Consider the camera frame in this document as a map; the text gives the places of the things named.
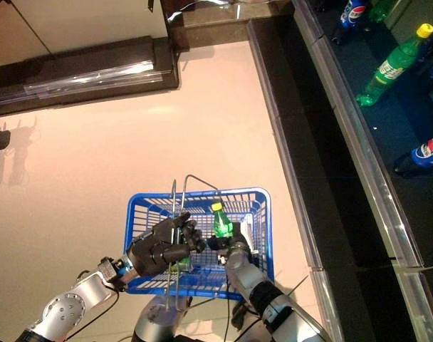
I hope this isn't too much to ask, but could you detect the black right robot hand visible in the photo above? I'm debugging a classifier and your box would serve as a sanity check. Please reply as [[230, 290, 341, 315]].
[[206, 233, 250, 253]]

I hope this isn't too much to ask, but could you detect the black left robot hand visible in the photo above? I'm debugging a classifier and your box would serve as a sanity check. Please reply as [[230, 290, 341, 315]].
[[125, 212, 207, 278]]

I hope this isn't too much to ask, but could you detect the green Sprite bottle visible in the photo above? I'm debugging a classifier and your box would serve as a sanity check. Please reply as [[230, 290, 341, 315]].
[[355, 23, 433, 108], [366, 0, 402, 22], [211, 202, 235, 239]]

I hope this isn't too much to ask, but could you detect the blue plastic shopping basket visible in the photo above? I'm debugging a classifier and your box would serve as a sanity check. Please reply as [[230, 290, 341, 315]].
[[122, 173, 276, 311]]

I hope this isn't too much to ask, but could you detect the small Pepsi cola bottle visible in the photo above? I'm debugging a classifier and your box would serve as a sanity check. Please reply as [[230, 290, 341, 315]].
[[393, 136, 433, 179], [330, 0, 367, 46]]

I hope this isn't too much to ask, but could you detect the silver left robot leg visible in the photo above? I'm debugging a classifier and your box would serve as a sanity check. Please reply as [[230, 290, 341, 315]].
[[134, 295, 192, 342]]

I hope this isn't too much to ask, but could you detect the silver robot leg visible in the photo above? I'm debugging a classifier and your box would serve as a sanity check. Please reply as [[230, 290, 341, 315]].
[[134, 295, 192, 342], [230, 301, 262, 332]]

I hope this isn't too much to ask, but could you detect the silver right robot leg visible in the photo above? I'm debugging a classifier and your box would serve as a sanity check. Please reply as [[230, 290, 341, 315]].
[[230, 301, 262, 332]]

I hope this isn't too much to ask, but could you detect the dark brown low shelf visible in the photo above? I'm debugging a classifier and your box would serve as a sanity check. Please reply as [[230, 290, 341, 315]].
[[0, 35, 182, 118]]

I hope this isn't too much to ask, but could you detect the blue-grey shelf board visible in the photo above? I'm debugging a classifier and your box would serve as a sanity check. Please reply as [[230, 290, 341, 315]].
[[383, 0, 433, 104]]

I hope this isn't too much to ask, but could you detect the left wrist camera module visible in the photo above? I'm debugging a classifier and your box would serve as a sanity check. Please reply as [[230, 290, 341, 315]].
[[98, 256, 129, 286]]

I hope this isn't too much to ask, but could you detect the black shelf board clear rail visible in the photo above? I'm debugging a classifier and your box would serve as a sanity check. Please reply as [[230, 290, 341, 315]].
[[291, 0, 433, 342]]

